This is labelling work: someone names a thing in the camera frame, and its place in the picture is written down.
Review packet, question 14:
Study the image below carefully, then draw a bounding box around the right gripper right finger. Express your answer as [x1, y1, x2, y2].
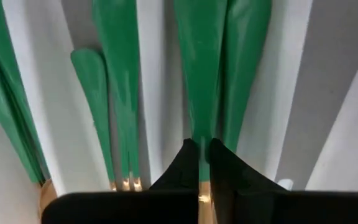
[209, 138, 285, 224]

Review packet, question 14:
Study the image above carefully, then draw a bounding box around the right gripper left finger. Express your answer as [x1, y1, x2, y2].
[149, 139, 199, 224]

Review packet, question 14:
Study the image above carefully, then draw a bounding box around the white cutlery organizer tray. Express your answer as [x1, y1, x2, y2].
[0, 0, 358, 224]

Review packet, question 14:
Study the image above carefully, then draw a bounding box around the gold fork green handle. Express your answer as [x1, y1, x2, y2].
[104, 0, 144, 191]
[70, 47, 117, 191]
[91, 0, 136, 191]

